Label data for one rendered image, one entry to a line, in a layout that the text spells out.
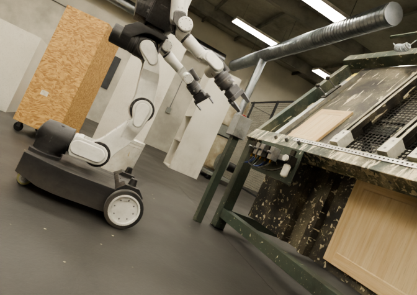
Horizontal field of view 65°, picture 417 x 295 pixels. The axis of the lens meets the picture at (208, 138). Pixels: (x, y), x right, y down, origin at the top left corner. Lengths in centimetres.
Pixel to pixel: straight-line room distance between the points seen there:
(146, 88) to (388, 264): 157
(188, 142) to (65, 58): 325
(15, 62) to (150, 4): 274
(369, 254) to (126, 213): 130
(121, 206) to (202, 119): 444
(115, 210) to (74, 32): 205
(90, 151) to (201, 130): 433
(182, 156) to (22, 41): 314
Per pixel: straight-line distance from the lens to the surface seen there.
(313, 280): 195
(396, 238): 198
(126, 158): 303
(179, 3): 180
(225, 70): 178
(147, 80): 194
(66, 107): 328
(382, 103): 241
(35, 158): 185
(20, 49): 447
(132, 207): 177
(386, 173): 181
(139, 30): 196
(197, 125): 604
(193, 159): 609
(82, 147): 189
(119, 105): 432
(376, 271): 201
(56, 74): 337
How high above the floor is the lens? 54
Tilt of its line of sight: 2 degrees up
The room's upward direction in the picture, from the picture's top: 24 degrees clockwise
